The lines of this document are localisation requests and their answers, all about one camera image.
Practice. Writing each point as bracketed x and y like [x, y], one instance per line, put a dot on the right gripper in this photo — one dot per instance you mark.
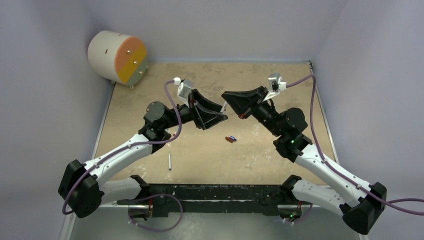
[257, 103]

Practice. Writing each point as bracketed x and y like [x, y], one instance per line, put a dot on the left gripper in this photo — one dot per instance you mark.
[195, 97]

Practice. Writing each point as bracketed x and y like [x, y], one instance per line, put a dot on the white pen black end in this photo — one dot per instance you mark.
[169, 161]

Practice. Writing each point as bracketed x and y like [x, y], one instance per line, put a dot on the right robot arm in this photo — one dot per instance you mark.
[347, 195]

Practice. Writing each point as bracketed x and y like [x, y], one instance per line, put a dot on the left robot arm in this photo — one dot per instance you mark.
[81, 183]

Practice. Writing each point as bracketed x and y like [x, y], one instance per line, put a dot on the round cabinet with coloured drawers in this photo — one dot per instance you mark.
[118, 57]

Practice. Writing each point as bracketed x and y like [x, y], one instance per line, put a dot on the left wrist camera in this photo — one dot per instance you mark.
[185, 87]

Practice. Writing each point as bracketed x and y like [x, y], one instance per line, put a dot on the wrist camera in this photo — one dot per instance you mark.
[276, 86]
[185, 87]

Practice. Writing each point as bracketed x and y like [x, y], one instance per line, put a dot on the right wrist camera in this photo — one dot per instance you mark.
[276, 86]

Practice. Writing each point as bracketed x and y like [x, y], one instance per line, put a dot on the black base frame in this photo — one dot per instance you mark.
[161, 199]

